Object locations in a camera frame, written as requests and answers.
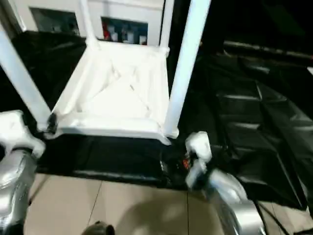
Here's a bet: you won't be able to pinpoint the white plastic table leg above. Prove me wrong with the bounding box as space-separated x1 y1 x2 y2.
0 29 54 131
79 0 100 50
165 0 212 138
158 0 174 54

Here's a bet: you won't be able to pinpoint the white plastic table top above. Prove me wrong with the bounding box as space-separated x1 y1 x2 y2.
45 40 179 147

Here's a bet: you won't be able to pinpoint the black mat cloth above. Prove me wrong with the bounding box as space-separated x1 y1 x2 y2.
0 29 313 211

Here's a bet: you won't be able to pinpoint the white display cabinet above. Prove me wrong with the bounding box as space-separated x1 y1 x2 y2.
13 0 170 47

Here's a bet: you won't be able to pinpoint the long black rod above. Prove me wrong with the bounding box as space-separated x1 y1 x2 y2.
224 40 313 61

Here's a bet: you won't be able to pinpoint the dark tall cabinet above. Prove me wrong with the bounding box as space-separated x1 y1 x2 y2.
168 0 313 49

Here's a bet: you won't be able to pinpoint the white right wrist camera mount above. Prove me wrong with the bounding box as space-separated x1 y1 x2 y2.
184 131 213 189

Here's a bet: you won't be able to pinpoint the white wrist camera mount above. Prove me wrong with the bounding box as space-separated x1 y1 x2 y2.
184 131 213 189
0 109 46 159

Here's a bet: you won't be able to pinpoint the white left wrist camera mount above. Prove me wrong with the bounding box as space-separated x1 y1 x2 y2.
0 109 46 159

